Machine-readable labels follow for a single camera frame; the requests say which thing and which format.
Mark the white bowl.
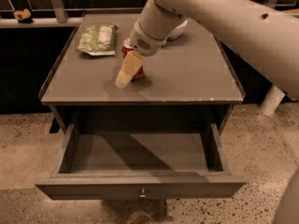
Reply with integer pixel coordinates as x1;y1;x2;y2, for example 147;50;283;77
167;20;188;40

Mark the small yellow object on ledge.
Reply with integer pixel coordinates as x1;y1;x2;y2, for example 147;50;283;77
13;8;33;23

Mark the metal drawer knob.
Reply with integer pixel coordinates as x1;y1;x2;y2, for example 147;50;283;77
138;189;147;200

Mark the metal window railing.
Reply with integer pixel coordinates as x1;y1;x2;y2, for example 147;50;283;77
1;0;299;35

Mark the open grey top drawer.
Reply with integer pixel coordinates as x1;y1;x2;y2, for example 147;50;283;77
36;124;246;200

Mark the red coke can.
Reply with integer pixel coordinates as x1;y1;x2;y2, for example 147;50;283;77
121;38;144;81

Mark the grey cabinet with top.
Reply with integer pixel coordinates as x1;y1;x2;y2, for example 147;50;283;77
39;14;244;129

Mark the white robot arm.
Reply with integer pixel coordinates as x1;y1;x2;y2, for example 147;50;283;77
116;0;299;100

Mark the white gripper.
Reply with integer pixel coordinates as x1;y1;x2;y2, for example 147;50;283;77
115;21;165;89

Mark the green chip bag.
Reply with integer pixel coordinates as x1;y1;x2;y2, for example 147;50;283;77
77;23;119;56

